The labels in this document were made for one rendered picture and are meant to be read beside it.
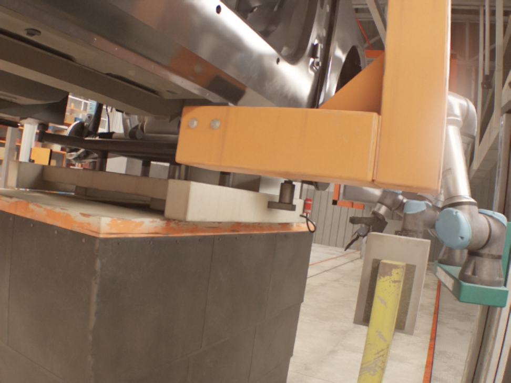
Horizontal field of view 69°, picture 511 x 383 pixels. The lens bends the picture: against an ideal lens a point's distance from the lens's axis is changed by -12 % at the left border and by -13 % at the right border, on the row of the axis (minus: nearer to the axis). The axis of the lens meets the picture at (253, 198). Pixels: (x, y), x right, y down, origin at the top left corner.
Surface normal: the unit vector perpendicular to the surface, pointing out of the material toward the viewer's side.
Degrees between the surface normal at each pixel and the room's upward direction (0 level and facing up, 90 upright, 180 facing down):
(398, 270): 90
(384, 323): 90
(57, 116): 90
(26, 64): 98
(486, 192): 90
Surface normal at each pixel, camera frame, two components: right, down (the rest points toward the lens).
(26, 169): 0.89, 0.12
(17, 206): -0.44, -0.06
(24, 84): 0.80, 0.44
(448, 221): -0.91, 0.00
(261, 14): -0.39, -0.48
